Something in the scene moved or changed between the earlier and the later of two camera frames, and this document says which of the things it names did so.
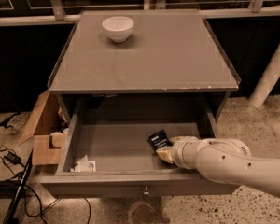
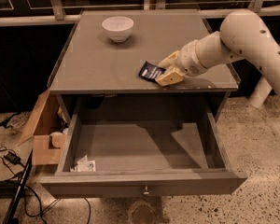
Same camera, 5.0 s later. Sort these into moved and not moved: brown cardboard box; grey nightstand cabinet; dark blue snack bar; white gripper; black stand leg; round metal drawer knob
Moved: white gripper; dark blue snack bar
Not moved: round metal drawer knob; grey nightstand cabinet; black stand leg; brown cardboard box
